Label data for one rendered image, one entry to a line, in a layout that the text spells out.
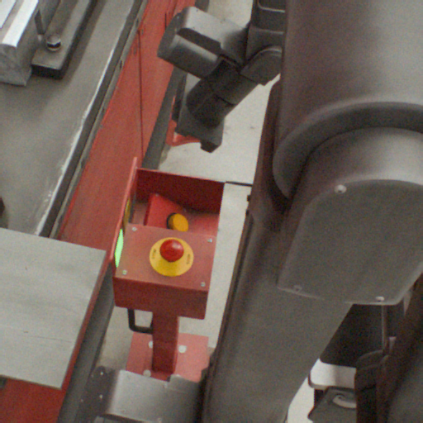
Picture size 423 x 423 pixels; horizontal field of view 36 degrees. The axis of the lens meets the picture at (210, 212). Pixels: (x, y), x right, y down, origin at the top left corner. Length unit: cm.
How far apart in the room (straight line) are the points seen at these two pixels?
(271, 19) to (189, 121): 20
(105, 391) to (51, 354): 26
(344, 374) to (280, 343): 43
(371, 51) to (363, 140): 2
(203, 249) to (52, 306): 36
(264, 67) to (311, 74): 57
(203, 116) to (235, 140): 138
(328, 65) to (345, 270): 6
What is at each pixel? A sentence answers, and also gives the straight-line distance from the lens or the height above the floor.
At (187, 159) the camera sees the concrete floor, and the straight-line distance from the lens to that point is 216.
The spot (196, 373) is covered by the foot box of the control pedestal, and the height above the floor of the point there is 12.
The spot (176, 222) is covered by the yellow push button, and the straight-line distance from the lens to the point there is 118.
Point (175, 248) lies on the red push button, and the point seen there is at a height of 81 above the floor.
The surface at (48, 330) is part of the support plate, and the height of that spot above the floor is 100.
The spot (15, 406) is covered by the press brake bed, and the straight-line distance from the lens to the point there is 114.
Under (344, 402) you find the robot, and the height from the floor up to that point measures 102.
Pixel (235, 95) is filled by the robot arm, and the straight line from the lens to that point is 82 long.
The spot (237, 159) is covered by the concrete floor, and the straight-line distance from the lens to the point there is 218.
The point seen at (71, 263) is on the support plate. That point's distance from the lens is 84.
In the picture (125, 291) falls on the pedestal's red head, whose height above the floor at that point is 73.
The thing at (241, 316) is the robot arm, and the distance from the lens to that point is 32.
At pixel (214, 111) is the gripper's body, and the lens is 84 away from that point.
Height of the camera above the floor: 174
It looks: 58 degrees down
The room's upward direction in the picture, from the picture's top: 8 degrees clockwise
